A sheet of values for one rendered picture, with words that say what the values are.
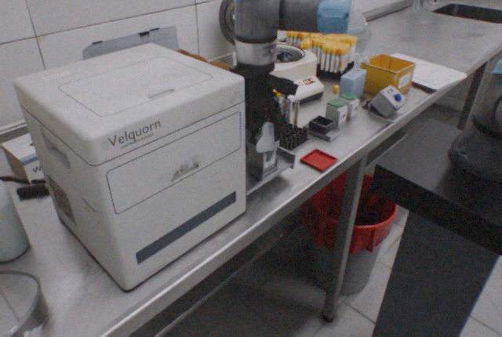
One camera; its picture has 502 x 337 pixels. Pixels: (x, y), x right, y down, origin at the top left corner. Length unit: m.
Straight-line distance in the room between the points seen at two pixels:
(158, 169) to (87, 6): 0.69
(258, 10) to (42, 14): 0.64
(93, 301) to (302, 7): 0.57
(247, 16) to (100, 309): 0.52
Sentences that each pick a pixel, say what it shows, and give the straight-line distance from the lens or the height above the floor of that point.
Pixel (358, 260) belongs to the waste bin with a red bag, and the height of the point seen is 0.24.
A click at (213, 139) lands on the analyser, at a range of 0.64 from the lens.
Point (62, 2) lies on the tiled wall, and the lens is 1.15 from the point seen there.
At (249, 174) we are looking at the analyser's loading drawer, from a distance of 0.84.
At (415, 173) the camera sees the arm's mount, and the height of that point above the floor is 0.95.
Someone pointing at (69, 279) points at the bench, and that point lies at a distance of 0.75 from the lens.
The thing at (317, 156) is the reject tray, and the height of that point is 0.88.
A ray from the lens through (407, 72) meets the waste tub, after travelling 1.37.
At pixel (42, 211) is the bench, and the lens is 0.91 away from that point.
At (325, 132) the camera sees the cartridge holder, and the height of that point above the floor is 0.90.
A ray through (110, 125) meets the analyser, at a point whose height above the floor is 1.17.
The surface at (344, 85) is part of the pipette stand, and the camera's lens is 1.22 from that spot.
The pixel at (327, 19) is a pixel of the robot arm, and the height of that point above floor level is 1.26.
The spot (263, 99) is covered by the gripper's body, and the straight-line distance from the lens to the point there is 0.71.
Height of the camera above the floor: 1.41
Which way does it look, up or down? 32 degrees down
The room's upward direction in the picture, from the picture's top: straight up
